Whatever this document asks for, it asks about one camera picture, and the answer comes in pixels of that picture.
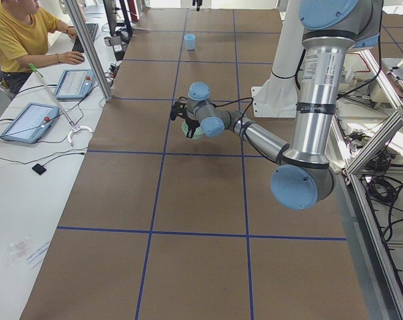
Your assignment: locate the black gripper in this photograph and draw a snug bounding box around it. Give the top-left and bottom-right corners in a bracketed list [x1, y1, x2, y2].
[184, 109, 198, 138]

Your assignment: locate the mint green bowl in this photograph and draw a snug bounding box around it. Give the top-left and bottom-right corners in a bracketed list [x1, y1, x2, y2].
[181, 122, 204, 140]

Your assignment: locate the light blue plastic cup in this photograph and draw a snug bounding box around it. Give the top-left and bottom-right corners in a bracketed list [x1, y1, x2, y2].
[184, 34, 196, 51]

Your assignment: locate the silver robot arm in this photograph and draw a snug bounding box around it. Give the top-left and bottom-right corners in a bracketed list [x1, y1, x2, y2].
[170, 1, 382, 210]

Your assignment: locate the brown paper table mat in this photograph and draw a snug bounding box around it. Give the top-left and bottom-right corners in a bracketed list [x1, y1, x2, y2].
[22, 9, 369, 319]

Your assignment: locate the far teach pendant tablet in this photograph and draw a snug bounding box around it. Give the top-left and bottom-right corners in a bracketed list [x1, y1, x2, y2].
[54, 69, 95, 101]

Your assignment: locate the teach pendant tablet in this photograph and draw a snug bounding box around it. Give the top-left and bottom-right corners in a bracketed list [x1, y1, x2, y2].
[54, 69, 95, 101]
[0, 103, 59, 144]

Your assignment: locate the black keyboard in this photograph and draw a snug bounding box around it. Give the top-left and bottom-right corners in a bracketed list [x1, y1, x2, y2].
[71, 23, 99, 53]

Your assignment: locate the small black square pad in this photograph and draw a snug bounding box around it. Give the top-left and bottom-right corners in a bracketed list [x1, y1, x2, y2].
[31, 163, 47, 175]

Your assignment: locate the near teach pendant tablet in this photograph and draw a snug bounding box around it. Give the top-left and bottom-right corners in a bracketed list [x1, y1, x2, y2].
[0, 103, 59, 144]

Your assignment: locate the person in yellow shirt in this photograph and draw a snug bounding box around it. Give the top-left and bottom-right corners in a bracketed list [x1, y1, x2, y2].
[0, 1, 85, 94]

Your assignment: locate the clear plastic bag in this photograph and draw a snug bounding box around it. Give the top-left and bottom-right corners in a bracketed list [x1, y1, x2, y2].
[5, 236, 33, 267]

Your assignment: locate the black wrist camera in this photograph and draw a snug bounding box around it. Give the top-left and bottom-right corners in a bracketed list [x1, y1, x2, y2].
[170, 97, 187, 121]

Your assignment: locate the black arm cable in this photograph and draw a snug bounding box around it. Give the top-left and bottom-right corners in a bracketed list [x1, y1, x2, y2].
[209, 96, 255, 134]

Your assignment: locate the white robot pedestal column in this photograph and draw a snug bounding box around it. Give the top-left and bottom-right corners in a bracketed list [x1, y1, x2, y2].
[252, 0, 304, 118]

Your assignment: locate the green handled reacher grabber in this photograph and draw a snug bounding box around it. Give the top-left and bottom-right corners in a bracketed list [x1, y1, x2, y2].
[29, 63, 93, 146]

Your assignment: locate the aluminium frame post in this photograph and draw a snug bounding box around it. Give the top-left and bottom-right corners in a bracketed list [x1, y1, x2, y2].
[64, 0, 113, 102]

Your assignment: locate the aluminium truss frame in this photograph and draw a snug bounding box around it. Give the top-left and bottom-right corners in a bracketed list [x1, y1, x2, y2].
[345, 50, 403, 319]

